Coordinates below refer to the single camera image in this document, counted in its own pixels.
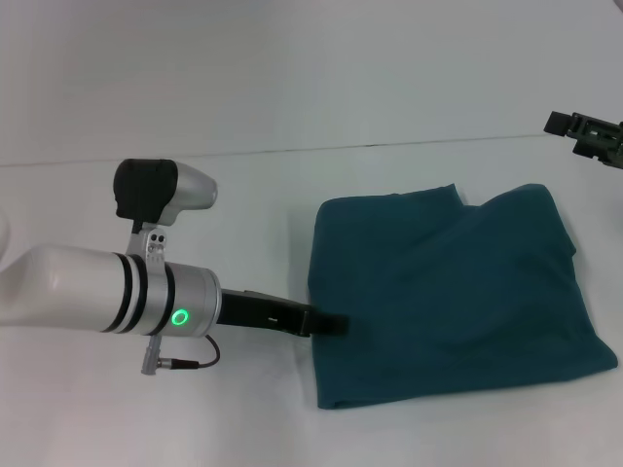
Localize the teal t-shirt with FREE print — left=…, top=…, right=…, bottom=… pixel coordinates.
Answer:
left=307, top=182, right=619, bottom=413

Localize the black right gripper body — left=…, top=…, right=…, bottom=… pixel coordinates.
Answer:
left=566, top=111, right=623, bottom=171

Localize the left arm cable with plug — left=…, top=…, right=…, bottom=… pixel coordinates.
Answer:
left=139, top=333, right=223, bottom=377

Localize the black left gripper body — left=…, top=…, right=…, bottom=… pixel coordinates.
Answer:
left=218, top=287, right=313, bottom=340

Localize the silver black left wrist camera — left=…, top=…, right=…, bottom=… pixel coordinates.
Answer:
left=111, top=158, right=219, bottom=268

